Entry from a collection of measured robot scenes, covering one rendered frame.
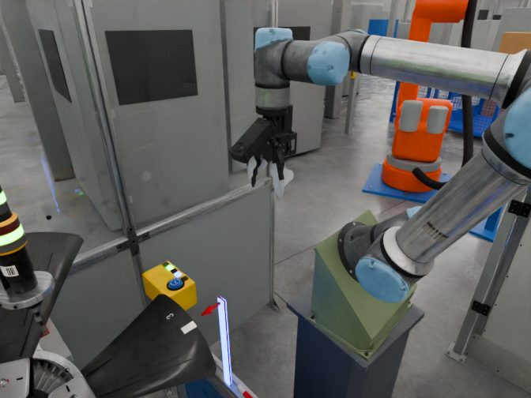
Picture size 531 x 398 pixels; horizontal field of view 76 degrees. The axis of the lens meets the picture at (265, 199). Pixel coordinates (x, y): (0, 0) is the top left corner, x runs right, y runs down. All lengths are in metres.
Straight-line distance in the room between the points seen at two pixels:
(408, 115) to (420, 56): 3.29
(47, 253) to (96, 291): 0.83
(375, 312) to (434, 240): 0.37
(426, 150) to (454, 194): 3.52
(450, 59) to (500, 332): 1.84
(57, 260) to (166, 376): 0.31
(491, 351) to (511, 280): 0.49
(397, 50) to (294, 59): 0.20
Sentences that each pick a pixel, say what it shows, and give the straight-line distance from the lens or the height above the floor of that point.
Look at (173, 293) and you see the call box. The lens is 1.10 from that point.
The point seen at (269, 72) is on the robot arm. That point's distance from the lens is 0.73.
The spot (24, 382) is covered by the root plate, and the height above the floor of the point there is 1.26.
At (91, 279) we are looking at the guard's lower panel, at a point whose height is 0.89.
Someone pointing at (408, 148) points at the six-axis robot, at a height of 0.53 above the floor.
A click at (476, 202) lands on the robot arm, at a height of 1.54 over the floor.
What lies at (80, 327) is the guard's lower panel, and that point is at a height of 0.69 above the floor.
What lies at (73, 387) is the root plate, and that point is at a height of 1.18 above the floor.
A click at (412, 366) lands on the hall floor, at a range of 2.39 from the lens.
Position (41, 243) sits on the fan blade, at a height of 1.42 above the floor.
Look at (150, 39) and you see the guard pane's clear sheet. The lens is 1.41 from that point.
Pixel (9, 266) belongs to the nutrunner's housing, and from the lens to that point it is 0.58.
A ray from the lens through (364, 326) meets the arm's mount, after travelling 0.96.
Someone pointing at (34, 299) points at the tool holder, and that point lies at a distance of 0.60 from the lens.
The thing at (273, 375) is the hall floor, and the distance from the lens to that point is 2.20.
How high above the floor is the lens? 1.80
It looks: 28 degrees down
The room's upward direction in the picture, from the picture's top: straight up
